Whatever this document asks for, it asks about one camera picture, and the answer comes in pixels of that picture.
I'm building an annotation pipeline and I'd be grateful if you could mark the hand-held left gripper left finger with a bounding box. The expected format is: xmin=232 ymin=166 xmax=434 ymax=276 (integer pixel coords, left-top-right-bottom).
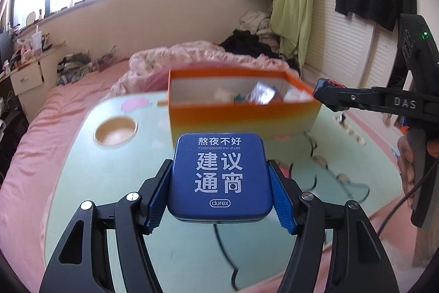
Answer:
xmin=38 ymin=158 xmax=174 ymax=293

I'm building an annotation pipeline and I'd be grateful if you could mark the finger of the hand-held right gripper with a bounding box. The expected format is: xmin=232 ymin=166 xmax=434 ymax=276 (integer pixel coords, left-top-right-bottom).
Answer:
xmin=313 ymin=78 xmax=386 ymax=112

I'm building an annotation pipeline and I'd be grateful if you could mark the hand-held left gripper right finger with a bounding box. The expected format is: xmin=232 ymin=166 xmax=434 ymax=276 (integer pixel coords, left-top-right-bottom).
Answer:
xmin=266 ymin=159 xmax=393 ymax=293

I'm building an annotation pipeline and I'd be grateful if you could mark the blue metal tin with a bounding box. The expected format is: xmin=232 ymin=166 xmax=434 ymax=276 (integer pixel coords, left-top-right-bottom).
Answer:
xmin=166 ymin=132 xmax=275 ymax=223

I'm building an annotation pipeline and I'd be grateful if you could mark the orange gradient cardboard box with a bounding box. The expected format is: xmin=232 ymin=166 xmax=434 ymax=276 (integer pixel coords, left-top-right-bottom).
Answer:
xmin=167 ymin=68 xmax=322 ymax=149

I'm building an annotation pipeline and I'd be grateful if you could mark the green cartoon print desktop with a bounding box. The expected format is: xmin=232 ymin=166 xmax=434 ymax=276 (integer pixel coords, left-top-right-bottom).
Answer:
xmin=43 ymin=90 xmax=403 ymax=293

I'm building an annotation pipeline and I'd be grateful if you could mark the person's right hand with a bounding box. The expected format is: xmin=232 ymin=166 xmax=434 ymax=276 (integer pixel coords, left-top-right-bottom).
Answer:
xmin=397 ymin=137 xmax=417 ymax=198

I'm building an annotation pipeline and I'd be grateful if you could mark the green hanging garment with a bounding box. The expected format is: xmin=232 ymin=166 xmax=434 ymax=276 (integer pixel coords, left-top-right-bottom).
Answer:
xmin=270 ymin=0 xmax=315 ymax=69

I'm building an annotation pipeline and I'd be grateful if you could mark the black clothes pile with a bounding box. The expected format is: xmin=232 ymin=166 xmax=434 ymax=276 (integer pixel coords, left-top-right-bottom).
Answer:
xmin=219 ymin=29 xmax=280 ymax=57

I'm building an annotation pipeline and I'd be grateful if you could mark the white clothes pile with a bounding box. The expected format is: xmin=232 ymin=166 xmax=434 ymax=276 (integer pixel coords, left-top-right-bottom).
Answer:
xmin=239 ymin=11 xmax=275 ymax=40

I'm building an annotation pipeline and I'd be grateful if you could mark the pink bed sheet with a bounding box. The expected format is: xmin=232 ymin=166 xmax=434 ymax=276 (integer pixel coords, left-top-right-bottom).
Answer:
xmin=0 ymin=60 xmax=439 ymax=293

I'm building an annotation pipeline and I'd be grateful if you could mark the pink floral duvet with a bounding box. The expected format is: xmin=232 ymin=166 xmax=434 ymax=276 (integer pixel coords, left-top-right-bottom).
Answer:
xmin=110 ymin=41 xmax=299 ymax=98

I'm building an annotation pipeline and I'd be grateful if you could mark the striped clothes heap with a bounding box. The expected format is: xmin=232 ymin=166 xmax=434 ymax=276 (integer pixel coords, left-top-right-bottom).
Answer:
xmin=57 ymin=46 xmax=129 ymax=86

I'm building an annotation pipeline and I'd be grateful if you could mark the white drawer cabinet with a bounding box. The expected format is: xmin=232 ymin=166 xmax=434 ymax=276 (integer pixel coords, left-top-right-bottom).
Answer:
xmin=10 ymin=46 xmax=66 ymax=96

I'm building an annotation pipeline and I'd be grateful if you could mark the plastic cup with straw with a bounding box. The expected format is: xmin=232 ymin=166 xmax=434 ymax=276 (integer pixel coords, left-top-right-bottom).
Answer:
xmin=31 ymin=25 xmax=43 ymax=50

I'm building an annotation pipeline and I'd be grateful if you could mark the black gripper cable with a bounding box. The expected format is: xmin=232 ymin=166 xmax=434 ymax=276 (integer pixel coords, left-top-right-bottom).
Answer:
xmin=372 ymin=159 xmax=434 ymax=239

